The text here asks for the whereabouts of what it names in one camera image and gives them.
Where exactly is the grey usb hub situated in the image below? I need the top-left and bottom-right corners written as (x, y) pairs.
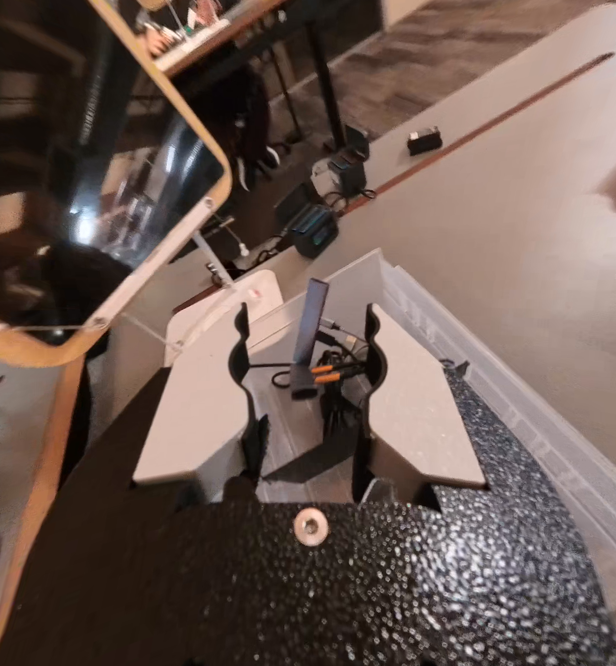
top-left (250, 278), bottom-right (331, 400)

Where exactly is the black power station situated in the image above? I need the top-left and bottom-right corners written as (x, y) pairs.
top-left (276, 182), bottom-right (340, 259)

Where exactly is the black battery charger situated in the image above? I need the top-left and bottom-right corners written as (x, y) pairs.
top-left (312, 127), bottom-right (371, 197)

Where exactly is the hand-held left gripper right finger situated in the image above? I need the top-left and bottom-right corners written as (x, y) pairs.
top-left (354, 303), bottom-right (487, 504)

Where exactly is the small black box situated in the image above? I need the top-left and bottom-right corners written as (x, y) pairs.
top-left (407, 126), bottom-right (443, 156)

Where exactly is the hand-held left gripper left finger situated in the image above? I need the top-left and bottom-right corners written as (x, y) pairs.
top-left (132, 302), bottom-right (269, 503)

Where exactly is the white mirror stand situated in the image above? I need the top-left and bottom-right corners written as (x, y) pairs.
top-left (92, 195), bottom-right (284, 367)

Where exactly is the black orange-plug usb-c cable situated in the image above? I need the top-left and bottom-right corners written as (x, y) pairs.
top-left (309, 350), bottom-right (373, 437)

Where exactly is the clear plastic storage bin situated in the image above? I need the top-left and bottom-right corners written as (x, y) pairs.
top-left (163, 248), bottom-right (616, 578)

